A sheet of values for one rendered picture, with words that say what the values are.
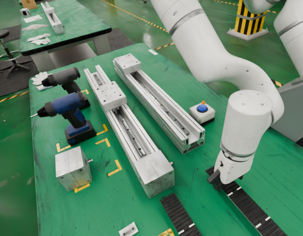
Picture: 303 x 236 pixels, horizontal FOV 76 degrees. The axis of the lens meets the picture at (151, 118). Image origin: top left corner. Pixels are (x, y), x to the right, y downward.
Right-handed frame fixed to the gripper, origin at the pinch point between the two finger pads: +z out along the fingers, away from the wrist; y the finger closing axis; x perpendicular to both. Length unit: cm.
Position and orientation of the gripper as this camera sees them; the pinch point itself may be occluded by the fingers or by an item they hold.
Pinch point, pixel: (227, 180)
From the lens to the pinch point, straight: 68.2
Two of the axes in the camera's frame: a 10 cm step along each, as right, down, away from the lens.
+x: -4.5, -5.6, 7.0
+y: 8.9, -3.8, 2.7
